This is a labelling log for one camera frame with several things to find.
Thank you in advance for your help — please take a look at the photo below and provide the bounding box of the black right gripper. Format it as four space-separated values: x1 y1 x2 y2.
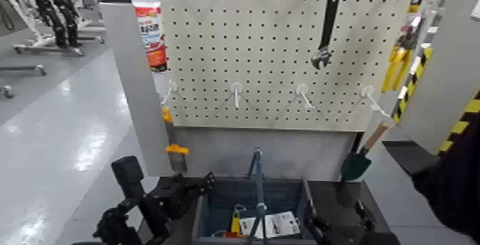
307 200 376 245

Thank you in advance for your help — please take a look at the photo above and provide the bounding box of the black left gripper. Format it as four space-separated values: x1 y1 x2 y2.
149 171 216 221

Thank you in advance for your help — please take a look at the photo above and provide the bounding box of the yellow tool in crate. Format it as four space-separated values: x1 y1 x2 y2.
229 205 246 236

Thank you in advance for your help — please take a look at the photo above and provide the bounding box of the grey tool basket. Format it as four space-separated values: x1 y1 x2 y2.
191 176 319 245

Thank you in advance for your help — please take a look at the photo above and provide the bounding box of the white packaged item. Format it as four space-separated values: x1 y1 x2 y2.
239 211 301 239

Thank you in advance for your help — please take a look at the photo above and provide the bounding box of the black left wrist block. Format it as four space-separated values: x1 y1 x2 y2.
111 155 146 199

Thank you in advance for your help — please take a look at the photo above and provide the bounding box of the grey panel below pegboard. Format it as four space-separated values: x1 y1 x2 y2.
170 125 358 182

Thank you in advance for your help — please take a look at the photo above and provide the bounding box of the white pegboard hook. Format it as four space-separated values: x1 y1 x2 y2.
360 85 391 119
229 81 244 109
161 79 179 106
295 83 316 110

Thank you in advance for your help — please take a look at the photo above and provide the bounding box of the black bulky object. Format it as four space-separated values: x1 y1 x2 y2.
410 114 480 241

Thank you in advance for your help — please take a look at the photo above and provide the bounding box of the narrow grey side panel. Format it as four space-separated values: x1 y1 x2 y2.
99 1 174 177

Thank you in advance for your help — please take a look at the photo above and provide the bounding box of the beige perforated pegboard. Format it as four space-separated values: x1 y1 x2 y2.
148 0 423 133

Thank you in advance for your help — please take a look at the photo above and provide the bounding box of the red white tube package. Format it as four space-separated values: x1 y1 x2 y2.
130 0 168 73

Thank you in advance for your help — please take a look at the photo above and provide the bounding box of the yellow clamp tool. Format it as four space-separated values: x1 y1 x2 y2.
381 45 414 93

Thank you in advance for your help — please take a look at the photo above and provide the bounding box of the wide grey side panel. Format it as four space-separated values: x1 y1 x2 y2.
399 0 480 156

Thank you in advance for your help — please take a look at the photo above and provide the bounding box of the packaged tool with yellow card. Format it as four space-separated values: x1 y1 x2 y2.
397 0 427 51

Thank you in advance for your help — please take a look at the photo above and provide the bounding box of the grey stand leg with caster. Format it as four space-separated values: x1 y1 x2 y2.
0 64 48 77

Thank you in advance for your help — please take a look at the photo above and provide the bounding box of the black robot on stand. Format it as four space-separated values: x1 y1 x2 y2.
25 0 84 49

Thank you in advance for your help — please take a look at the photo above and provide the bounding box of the white wheeled stand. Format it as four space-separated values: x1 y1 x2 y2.
0 0 86 57

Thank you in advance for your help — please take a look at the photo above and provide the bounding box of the yellow handled scraper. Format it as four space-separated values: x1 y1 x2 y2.
165 144 190 173

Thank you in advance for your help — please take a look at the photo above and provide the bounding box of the green shovel with wooden handle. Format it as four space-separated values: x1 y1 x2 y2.
340 120 396 182

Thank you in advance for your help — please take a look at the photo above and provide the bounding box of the black handled adjustable wrench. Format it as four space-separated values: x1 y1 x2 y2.
310 0 341 70

